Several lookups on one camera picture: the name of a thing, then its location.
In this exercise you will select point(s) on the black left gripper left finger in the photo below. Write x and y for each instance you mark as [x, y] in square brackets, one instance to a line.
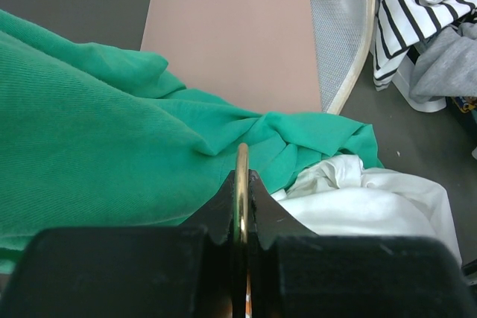
[138, 271]

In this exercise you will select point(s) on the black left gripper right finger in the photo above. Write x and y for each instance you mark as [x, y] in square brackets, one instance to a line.
[296, 273]

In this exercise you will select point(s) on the white tank top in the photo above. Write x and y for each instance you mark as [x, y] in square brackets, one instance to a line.
[338, 196]

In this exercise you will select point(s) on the orange clothes hanger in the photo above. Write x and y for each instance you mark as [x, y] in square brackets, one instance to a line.
[240, 232]

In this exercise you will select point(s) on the green tank top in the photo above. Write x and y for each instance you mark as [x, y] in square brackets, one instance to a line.
[94, 135]

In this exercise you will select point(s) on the grey shirt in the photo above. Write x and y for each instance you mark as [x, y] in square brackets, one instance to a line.
[447, 68]

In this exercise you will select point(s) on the white grey tote bag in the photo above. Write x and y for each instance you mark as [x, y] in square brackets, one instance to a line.
[343, 31]

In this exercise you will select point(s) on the striped black white shirt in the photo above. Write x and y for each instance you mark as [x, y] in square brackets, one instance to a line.
[401, 24]

